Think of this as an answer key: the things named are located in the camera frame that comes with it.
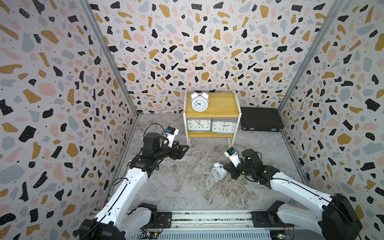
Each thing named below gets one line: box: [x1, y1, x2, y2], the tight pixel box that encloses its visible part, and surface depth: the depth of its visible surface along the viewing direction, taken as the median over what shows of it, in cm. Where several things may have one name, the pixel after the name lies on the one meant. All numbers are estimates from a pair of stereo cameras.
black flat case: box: [240, 107, 284, 132], surface depth 122 cm
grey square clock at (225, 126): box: [211, 118, 238, 135], surface depth 88 cm
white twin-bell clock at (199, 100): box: [191, 89, 209, 112], surface depth 75 cm
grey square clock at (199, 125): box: [187, 118, 212, 132], surface depth 89 cm
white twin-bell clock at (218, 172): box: [211, 162, 228, 181], surface depth 85 cm
